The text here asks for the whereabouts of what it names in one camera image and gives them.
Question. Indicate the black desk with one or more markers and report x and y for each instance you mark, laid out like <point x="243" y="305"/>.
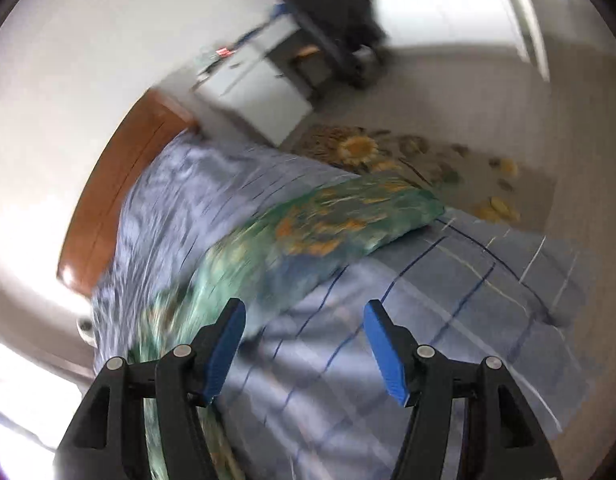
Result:
<point x="338" y="0"/>

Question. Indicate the green floral garment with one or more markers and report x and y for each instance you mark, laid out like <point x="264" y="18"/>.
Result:
<point x="328" y="220"/>

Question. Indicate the white door frame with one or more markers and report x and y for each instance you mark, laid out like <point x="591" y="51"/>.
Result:
<point x="525" y="10"/>

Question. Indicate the white cabinet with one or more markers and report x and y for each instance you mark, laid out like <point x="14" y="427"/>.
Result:
<point x="258" y="95"/>

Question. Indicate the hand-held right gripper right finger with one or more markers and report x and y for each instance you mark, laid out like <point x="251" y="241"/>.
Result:
<point x="388" y="355"/>

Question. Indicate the wooden headboard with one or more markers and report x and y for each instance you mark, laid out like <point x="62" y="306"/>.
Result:
<point x="118" y="185"/>

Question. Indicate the sunflower floor rug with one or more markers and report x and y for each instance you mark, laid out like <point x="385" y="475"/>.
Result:
<point x="358" y="147"/>

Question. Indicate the wooden stool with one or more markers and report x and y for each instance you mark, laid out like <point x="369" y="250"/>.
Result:
<point x="310" y="67"/>

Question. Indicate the blue-grey plaid blanket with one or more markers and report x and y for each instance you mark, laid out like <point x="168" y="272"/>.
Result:
<point x="463" y="285"/>

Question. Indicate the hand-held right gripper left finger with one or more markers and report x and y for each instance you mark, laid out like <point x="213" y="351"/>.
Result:
<point x="222" y="352"/>

